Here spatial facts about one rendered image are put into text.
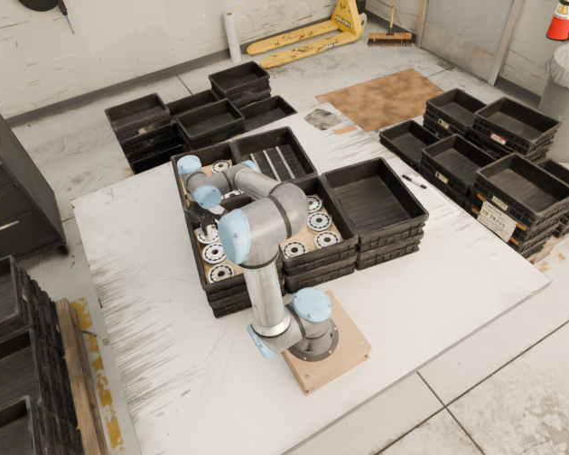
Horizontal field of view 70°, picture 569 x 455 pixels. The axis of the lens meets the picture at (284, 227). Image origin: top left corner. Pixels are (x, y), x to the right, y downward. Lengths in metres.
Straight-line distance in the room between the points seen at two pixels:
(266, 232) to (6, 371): 1.68
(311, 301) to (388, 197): 0.75
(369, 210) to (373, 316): 0.45
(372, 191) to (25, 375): 1.77
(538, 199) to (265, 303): 1.80
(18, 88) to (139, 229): 2.89
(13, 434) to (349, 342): 1.34
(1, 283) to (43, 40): 2.64
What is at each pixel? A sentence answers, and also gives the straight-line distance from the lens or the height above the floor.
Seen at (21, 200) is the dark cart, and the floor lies 0.55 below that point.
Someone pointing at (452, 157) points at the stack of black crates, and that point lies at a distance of 2.85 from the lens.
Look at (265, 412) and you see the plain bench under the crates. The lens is 1.48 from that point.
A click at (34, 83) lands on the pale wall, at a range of 4.70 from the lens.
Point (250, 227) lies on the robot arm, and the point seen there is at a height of 1.44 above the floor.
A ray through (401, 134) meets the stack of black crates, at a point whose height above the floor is 0.29.
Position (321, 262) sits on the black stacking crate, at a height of 0.84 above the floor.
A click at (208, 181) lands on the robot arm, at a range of 1.29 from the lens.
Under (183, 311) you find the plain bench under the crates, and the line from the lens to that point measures 1.70.
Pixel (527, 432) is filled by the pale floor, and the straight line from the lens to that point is 2.37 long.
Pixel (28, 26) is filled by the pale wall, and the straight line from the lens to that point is 4.53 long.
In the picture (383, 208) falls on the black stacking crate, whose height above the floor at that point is 0.83.
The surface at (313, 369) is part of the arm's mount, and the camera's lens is 1.41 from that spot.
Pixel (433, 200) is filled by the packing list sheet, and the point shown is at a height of 0.70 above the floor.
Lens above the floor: 2.10
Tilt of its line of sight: 48 degrees down
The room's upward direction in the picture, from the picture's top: 7 degrees counter-clockwise
